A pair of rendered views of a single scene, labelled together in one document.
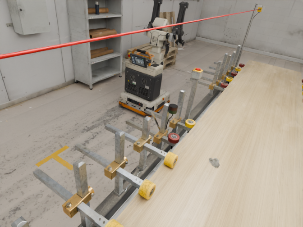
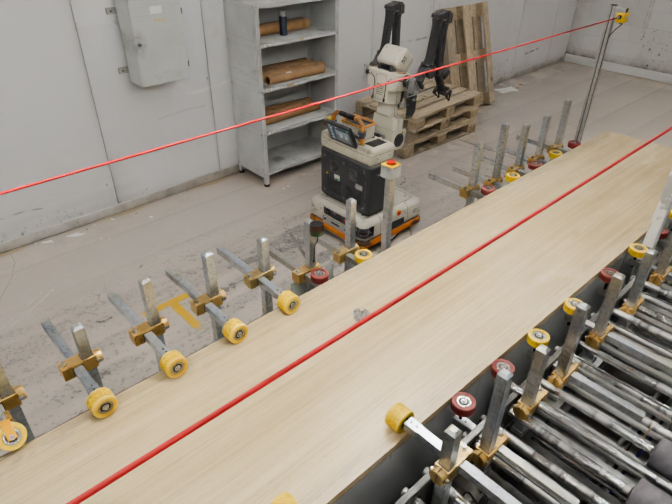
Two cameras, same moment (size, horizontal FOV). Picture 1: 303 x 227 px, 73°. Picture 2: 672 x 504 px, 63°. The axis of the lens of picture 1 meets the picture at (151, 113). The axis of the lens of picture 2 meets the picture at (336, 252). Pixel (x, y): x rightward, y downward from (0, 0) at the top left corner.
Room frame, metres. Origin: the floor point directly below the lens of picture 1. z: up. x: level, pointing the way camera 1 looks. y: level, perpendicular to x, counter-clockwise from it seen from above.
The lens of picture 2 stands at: (-0.67, -0.84, 2.29)
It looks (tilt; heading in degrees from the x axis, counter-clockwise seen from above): 34 degrees down; 18
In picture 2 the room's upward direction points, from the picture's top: 1 degrees clockwise
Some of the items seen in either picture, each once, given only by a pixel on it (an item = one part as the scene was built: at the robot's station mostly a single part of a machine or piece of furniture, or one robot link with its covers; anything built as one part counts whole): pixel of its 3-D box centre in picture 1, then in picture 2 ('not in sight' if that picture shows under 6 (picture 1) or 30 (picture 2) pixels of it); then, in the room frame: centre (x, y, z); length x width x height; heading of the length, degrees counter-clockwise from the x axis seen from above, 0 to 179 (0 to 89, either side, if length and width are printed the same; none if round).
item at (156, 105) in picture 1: (145, 98); (365, 209); (3.04, 0.13, 0.16); 0.67 x 0.64 x 0.25; 151
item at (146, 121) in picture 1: (144, 147); (265, 285); (1.00, 0.02, 0.89); 0.04 x 0.04 x 0.48; 61
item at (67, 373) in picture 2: not in sight; (81, 363); (0.32, 0.39, 0.95); 0.14 x 0.06 x 0.05; 151
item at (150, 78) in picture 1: (144, 75); (359, 163); (2.97, 0.18, 0.59); 0.55 x 0.34 x 0.83; 61
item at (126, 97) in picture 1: (135, 102); (337, 216); (2.75, 0.27, 0.23); 0.41 x 0.02 x 0.08; 61
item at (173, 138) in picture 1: (172, 142); (319, 282); (1.13, -0.18, 0.85); 0.08 x 0.08 x 0.11
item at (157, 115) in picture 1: (167, 120); (334, 248); (1.44, -0.14, 0.84); 0.43 x 0.03 x 0.04; 61
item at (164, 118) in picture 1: (162, 131); (310, 265); (1.22, -0.10, 0.87); 0.04 x 0.04 x 0.48; 61
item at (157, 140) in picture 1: (161, 135); (307, 272); (1.20, -0.09, 0.85); 0.14 x 0.06 x 0.05; 151
